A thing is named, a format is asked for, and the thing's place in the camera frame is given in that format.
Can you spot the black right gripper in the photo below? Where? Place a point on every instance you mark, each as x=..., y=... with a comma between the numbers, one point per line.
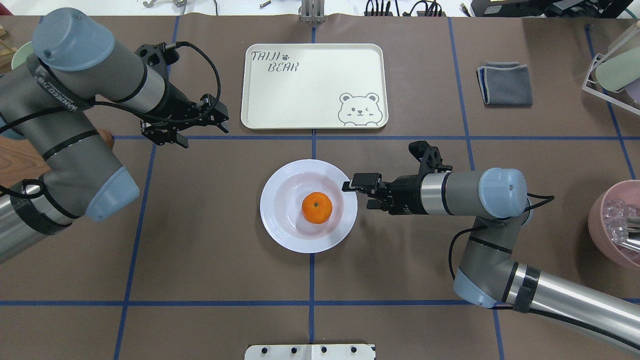
x=407, y=191

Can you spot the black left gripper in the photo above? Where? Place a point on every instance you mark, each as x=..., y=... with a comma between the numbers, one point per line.
x=176, y=97

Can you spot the orange mandarin fruit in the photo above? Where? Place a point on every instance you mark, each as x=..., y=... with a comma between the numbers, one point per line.
x=317, y=208

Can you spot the white round plate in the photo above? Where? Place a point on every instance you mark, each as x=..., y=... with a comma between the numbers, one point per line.
x=281, y=200

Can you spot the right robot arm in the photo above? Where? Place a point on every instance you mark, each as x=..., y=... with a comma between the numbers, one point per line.
x=503, y=266

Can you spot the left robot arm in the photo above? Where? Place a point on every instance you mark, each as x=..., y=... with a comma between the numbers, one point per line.
x=77, y=64

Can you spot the cream bear tray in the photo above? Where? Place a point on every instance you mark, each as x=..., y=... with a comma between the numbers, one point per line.
x=314, y=86

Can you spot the brown wooden tray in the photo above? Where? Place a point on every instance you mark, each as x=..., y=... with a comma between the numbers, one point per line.
x=19, y=160

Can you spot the folded grey cloth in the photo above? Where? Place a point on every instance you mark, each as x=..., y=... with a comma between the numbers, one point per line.
x=505, y=84

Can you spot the light green bowl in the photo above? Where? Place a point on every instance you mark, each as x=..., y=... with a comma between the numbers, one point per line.
x=21, y=55

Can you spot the pink bowl with ice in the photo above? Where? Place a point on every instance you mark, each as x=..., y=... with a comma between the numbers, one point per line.
x=622, y=199

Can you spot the metal scoop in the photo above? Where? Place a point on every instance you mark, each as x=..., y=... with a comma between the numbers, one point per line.
x=625, y=232

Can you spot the green pastel cup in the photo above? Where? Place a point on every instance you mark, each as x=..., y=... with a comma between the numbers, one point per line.
x=617, y=72

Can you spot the purple pastel cup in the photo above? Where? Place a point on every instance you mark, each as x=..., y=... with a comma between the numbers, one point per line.
x=633, y=90

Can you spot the aluminium frame post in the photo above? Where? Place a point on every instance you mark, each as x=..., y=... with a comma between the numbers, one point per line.
x=312, y=12

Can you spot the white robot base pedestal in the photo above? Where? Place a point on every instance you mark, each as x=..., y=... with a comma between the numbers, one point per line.
x=336, y=351

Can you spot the white wire cup rack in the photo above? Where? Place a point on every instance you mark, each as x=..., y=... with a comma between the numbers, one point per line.
x=625, y=41

